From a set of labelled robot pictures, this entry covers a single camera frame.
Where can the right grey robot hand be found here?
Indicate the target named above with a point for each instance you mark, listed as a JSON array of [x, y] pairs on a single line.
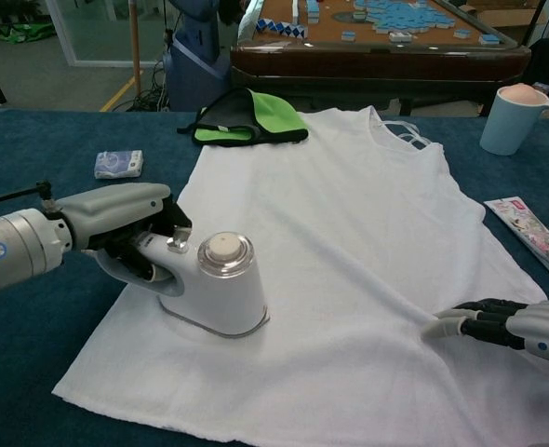
[[544, 330]]

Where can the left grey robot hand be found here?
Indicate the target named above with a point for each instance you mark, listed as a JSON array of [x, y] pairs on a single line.
[[116, 209]]

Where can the white handheld steamer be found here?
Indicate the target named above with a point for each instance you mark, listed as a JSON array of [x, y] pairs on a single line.
[[228, 298]]

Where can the white sleeveless shirt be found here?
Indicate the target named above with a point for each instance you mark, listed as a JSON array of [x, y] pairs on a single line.
[[325, 209]]

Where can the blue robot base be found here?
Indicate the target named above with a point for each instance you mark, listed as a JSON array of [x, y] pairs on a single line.
[[195, 60]]

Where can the small blue tissue pack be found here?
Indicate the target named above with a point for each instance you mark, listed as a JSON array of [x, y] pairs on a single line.
[[118, 164]]

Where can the floral toothpaste tube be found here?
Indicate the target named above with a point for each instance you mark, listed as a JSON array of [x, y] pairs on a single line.
[[530, 228]]

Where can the dark blue table mat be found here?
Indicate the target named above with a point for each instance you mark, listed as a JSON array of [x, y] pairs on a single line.
[[32, 354]]

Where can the wooden pole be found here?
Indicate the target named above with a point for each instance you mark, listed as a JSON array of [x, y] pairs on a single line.
[[136, 42]]

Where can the green and black cloth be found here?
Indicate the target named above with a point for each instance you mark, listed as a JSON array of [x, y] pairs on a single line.
[[270, 114]]

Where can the white framed glass partition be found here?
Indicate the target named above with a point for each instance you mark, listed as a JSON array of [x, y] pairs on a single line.
[[62, 32]]

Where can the green bag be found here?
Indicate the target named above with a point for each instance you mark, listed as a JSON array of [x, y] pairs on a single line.
[[25, 33]]

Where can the pink round sponge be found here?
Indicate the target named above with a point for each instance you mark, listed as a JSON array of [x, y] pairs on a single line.
[[523, 93]]

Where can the blue white snake puzzle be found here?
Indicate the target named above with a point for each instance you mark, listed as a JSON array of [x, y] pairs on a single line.
[[279, 28]]

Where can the blue mahjong tile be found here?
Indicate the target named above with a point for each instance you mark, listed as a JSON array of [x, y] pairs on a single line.
[[349, 37], [489, 40], [461, 33]]

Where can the brown mahjong table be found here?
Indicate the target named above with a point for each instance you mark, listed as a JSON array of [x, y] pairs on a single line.
[[372, 60]]

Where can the white faced mahjong tile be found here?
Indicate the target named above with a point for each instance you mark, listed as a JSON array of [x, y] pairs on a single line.
[[408, 37], [395, 38]]

